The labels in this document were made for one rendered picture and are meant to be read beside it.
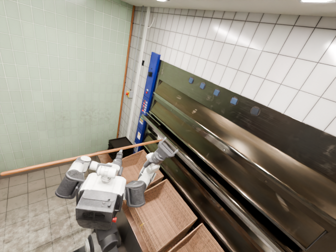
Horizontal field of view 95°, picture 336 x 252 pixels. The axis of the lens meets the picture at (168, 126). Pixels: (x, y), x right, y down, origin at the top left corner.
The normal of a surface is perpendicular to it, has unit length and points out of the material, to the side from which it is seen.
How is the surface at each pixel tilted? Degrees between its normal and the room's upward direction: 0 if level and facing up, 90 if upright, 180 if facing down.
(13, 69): 90
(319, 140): 90
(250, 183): 70
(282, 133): 90
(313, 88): 90
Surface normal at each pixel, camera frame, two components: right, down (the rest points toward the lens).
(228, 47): -0.77, 0.11
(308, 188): -0.64, -0.19
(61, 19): 0.58, 0.51
